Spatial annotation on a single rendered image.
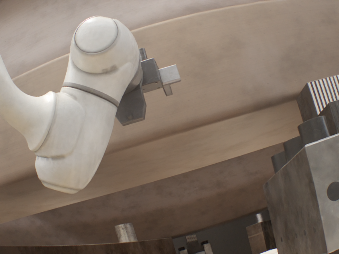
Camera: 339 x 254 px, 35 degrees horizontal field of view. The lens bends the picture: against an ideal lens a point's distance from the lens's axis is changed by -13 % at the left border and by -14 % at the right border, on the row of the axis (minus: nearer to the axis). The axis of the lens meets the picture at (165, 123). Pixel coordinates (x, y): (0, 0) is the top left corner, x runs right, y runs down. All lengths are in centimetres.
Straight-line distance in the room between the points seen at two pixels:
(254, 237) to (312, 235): 391
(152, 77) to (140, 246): 141
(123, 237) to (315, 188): 160
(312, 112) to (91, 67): 55
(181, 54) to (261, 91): 20
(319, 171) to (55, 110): 45
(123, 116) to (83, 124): 18
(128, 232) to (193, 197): 344
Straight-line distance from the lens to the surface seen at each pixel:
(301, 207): 110
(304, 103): 131
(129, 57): 94
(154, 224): 583
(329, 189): 99
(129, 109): 108
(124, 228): 249
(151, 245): 256
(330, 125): 115
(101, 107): 92
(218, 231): 726
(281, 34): 144
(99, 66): 90
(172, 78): 117
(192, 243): 650
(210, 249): 638
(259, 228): 495
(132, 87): 106
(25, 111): 90
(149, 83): 112
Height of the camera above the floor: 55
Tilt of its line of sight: 14 degrees up
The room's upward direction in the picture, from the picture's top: 16 degrees counter-clockwise
